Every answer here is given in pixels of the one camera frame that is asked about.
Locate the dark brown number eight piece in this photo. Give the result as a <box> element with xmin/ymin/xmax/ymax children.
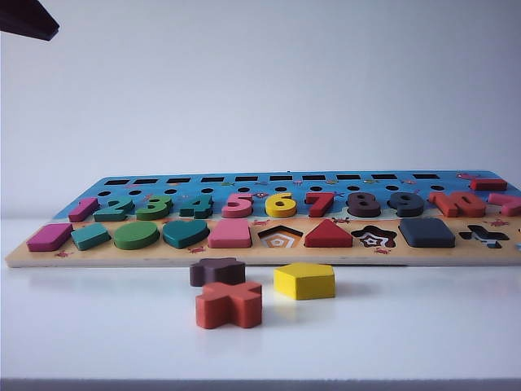
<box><xmin>348</xmin><ymin>191</ymin><xmax>383</xmax><ymax>218</ymax></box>

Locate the green number three piece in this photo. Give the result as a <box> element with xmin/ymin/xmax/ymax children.
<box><xmin>134</xmin><ymin>194</ymin><xmax>171</xmax><ymax>221</ymax></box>

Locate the pink trapezoid block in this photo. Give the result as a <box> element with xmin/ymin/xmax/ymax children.
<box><xmin>207</xmin><ymin>218</ymin><xmax>252</xmax><ymax>248</ymax></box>

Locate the red number seven piece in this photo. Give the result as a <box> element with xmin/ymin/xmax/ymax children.
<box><xmin>304</xmin><ymin>191</ymin><xmax>341</xmax><ymax>218</ymax></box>

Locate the orange cross block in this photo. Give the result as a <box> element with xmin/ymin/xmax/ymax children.
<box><xmin>195</xmin><ymin>280</ymin><xmax>263</xmax><ymax>330</ymax></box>

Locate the green circle block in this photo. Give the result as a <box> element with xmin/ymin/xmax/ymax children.
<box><xmin>113</xmin><ymin>220</ymin><xmax>160</xmax><ymax>250</ymax></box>

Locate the yellow number six piece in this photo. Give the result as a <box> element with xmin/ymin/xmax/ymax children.
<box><xmin>265</xmin><ymin>191</ymin><xmax>298</xmax><ymax>218</ymax></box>

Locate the dark purple star block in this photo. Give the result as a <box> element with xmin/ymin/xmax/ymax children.
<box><xmin>189</xmin><ymin>257</ymin><xmax>247</xmax><ymax>288</ymax></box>

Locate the red triangle block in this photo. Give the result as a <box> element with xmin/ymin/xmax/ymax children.
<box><xmin>304</xmin><ymin>218</ymin><xmax>353</xmax><ymax>248</ymax></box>

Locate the magenta number one piece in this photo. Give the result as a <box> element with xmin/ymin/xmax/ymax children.
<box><xmin>68</xmin><ymin>196</ymin><xmax>99</xmax><ymax>223</ymax></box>

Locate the orange number ten piece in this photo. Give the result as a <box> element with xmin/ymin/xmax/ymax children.
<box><xmin>427</xmin><ymin>190</ymin><xmax>488</xmax><ymax>218</ymax></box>

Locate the pink number five piece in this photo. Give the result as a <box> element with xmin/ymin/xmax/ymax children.
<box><xmin>221</xmin><ymin>191</ymin><xmax>256</xmax><ymax>218</ymax></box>

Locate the dark blue number nine piece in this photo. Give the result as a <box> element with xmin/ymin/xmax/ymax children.
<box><xmin>387</xmin><ymin>191</ymin><xmax>425</xmax><ymax>217</ymax></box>

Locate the teal number two piece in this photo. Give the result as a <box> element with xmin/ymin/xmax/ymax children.
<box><xmin>92</xmin><ymin>195</ymin><xmax>134</xmax><ymax>222</ymax></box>

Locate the teal rhombus block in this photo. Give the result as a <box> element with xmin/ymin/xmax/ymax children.
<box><xmin>71</xmin><ymin>222</ymin><xmax>112</xmax><ymax>251</ymax></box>

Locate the red minus sign piece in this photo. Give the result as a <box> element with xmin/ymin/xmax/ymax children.
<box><xmin>470</xmin><ymin>177</ymin><xmax>509</xmax><ymax>191</ymax></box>

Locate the yellow pentagon block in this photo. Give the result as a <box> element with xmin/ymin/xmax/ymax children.
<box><xmin>273</xmin><ymin>262</ymin><xmax>336</xmax><ymax>301</ymax></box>

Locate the magenta rectangle block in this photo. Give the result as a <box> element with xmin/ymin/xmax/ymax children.
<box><xmin>26</xmin><ymin>222</ymin><xmax>74</xmax><ymax>253</ymax></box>

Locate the pink math sign piece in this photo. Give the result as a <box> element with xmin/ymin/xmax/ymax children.
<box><xmin>487</xmin><ymin>191</ymin><xmax>521</xmax><ymax>217</ymax></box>

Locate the wooden number shape puzzle board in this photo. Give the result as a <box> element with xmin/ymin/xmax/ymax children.
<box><xmin>4</xmin><ymin>169</ymin><xmax>521</xmax><ymax>269</ymax></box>

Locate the teal heart block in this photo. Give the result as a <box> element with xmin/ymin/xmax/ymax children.
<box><xmin>162</xmin><ymin>218</ymin><xmax>211</xmax><ymax>249</ymax></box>

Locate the dark teal number four piece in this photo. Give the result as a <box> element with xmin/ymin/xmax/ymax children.
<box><xmin>178</xmin><ymin>195</ymin><xmax>214</xmax><ymax>219</ymax></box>

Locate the dark blue square block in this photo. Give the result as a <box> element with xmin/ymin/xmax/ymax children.
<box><xmin>397</xmin><ymin>217</ymin><xmax>456</xmax><ymax>248</ymax></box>

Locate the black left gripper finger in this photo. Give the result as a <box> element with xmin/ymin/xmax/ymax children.
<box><xmin>0</xmin><ymin>0</ymin><xmax>60</xmax><ymax>42</ymax></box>

